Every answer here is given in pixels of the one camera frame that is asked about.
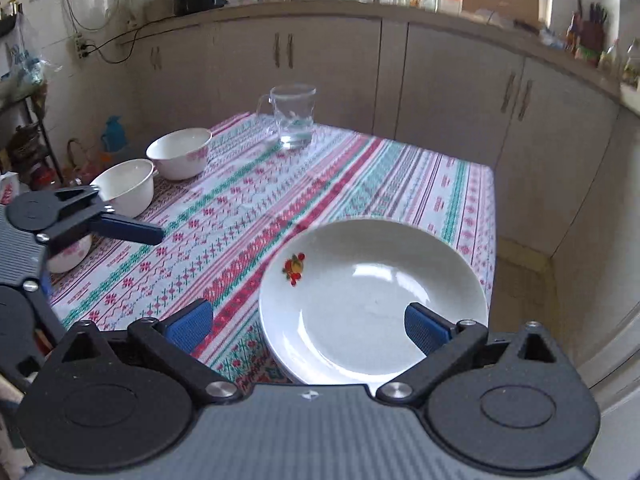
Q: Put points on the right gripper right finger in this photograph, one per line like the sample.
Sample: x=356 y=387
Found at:
x=448 y=349

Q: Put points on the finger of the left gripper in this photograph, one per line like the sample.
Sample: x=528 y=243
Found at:
x=101 y=221

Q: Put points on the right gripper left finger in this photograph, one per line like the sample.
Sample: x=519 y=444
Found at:
x=166 y=346

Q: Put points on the white bowl pink pattern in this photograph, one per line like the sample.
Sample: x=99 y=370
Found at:
x=180 y=155

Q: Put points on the white plate fruit decal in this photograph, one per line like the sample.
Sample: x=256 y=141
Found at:
x=332 y=300

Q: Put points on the cream kitchen cabinets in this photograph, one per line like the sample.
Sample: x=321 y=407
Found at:
x=561 y=139

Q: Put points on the blue plastic jug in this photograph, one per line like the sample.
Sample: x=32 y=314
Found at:
x=113 y=138

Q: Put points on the patterned striped tablecloth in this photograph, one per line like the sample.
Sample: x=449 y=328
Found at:
x=224 y=227

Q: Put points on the clear glass mug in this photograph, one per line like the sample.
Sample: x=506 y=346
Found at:
x=292 y=107

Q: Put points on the knife block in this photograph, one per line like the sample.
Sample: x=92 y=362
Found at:
x=590 y=24

